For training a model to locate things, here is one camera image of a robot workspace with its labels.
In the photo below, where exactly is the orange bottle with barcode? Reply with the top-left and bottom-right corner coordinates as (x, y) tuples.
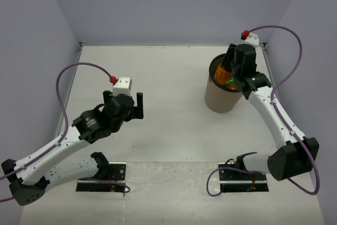
(213, 64), (232, 85)

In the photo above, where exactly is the green bottle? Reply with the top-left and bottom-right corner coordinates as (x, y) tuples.
(225, 76), (237, 90)

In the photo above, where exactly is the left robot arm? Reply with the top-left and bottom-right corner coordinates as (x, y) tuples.
(1, 91), (144, 206)

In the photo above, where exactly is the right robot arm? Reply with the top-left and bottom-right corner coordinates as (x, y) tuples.
(222, 44), (319, 181)

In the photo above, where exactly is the brown cardboard bin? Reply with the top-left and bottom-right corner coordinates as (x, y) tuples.
(204, 53), (242, 113)

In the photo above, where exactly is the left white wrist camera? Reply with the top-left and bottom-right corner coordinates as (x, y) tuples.
(112, 77), (132, 96)

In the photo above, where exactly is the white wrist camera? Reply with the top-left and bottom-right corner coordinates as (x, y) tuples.
(241, 30), (260, 47)
(112, 77), (132, 96)

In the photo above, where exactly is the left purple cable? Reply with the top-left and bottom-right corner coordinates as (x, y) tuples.
(0, 62), (131, 202)

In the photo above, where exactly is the purple cable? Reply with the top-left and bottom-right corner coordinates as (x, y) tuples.
(206, 25), (321, 197)
(0, 62), (131, 202)

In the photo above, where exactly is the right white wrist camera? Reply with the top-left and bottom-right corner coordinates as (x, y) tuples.
(241, 30), (260, 47)

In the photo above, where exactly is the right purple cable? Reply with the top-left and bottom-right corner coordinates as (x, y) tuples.
(206, 25), (321, 197)

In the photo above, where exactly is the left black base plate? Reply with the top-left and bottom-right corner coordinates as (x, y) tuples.
(76, 162), (127, 193)

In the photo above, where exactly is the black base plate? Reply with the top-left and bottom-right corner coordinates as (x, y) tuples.
(219, 169), (269, 193)
(76, 162), (127, 193)

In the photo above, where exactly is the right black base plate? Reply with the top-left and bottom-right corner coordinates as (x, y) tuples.
(219, 169), (269, 193)

